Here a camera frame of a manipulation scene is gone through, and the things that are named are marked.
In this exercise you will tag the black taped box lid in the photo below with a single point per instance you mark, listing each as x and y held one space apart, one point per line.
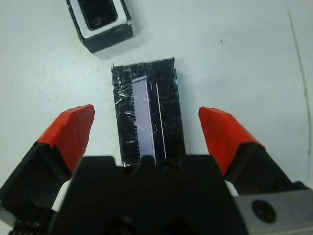
168 112

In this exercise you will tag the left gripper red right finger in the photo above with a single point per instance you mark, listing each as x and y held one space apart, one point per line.
227 137

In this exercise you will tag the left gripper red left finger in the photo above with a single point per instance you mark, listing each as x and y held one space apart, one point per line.
63 137

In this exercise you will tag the camera box with white inlay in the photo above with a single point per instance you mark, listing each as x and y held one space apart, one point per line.
110 40

